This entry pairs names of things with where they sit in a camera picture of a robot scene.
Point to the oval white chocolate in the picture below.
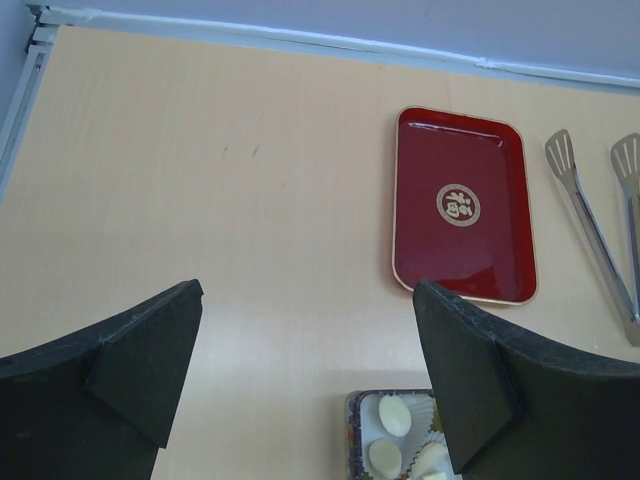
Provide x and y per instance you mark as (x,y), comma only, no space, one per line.
(394,415)

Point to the red lacquer tray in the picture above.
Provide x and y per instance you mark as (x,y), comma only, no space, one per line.
(461,207)

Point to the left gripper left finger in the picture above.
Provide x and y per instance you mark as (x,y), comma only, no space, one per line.
(100,403)

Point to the square white chocolate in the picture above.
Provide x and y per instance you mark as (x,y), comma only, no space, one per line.
(434,475)

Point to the round white chocolate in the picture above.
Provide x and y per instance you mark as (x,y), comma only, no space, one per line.
(428,459)

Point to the centre paper cup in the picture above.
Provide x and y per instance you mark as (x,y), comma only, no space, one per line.
(444,466)

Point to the steel serving tongs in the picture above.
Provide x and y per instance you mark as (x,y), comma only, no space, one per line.
(560,156)

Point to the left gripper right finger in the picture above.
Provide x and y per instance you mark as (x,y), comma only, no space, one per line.
(517,405)

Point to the paper cup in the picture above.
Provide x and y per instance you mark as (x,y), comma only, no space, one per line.
(444,466)
(420,420)

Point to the top left paper cup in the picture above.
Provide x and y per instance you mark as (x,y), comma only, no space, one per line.
(420,420)

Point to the chocolate tin base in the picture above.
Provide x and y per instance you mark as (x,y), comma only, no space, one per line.
(352,435)

